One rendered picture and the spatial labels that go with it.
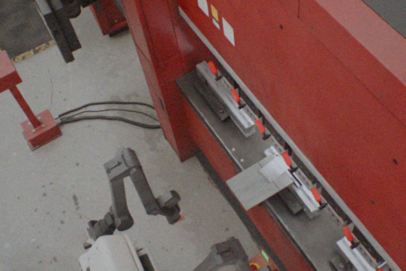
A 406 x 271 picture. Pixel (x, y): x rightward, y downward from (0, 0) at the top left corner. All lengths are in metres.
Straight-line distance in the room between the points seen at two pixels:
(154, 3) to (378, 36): 1.50
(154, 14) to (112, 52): 1.84
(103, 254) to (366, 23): 1.31
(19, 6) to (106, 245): 3.35
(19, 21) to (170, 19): 2.44
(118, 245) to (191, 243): 1.45
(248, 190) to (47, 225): 1.71
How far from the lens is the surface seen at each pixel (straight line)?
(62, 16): 2.86
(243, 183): 2.76
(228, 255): 2.12
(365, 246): 2.37
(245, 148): 3.00
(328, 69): 1.79
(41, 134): 4.27
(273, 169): 2.79
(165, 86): 3.29
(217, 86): 3.11
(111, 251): 2.30
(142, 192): 2.36
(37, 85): 4.69
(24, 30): 5.10
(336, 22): 1.59
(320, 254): 2.76
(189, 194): 3.88
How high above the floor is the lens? 3.46
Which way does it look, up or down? 56 degrees down
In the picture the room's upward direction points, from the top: 11 degrees counter-clockwise
